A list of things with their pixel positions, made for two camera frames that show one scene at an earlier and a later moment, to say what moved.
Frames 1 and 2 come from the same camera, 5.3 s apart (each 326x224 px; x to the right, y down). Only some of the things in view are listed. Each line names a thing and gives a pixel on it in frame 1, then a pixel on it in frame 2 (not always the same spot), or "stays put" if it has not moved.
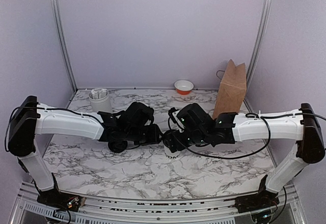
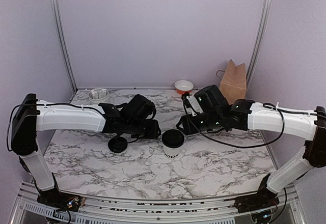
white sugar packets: [99, 93] stays put
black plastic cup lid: [169, 139] stays put
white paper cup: [170, 155] stays put
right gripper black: [176, 135] → [181, 121]
